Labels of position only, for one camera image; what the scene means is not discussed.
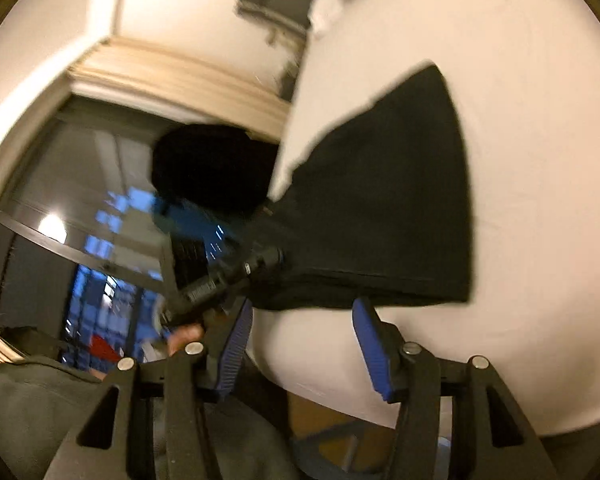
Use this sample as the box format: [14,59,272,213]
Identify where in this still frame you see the black denim pants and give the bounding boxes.
[247,65,472,311]

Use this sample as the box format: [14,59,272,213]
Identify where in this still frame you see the left hand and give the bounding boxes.
[166,323,204,356]

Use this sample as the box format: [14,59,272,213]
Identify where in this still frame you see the black hanging clothes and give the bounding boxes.
[150,124,278,220]

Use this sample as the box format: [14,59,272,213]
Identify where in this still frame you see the beige curtain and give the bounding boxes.
[67,37,290,143]

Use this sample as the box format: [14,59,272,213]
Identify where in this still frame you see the white bed with sheet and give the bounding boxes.
[247,0,600,438]

